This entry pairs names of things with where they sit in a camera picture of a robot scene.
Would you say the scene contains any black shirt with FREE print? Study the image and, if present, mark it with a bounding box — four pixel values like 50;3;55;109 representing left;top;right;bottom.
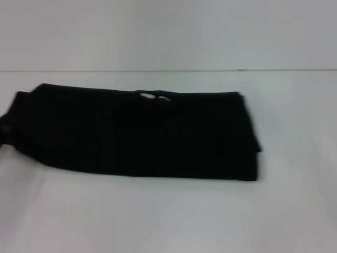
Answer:
0;83;264;182

